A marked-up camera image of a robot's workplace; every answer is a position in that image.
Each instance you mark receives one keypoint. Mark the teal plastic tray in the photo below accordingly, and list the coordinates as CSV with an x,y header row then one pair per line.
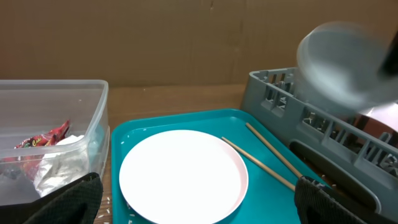
x,y
267,200

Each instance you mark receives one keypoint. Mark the large white plate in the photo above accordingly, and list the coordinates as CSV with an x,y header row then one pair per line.
x,y
183,176

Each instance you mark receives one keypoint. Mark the wooden chopstick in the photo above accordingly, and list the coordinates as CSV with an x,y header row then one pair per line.
x,y
261,165
274,150

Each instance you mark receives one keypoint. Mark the grey dishwasher rack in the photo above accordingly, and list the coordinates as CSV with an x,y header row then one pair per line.
x,y
348,155

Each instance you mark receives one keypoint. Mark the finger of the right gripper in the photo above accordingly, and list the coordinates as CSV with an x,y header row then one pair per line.
x,y
390,63

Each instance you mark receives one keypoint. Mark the clear plastic bin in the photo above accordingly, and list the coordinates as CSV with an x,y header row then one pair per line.
x,y
34,107

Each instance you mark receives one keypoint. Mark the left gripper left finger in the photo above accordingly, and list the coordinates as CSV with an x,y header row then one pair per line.
x,y
77,202

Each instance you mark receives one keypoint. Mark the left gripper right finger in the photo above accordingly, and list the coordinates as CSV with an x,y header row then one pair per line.
x,y
319,204

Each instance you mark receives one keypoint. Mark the red foil snack wrapper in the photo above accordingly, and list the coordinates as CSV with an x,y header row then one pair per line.
x,y
13,167

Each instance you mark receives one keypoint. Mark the grey bowl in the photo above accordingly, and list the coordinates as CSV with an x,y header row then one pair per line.
x,y
339,69

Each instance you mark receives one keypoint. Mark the white plastic wrap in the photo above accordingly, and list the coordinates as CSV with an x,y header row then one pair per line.
x,y
56,170

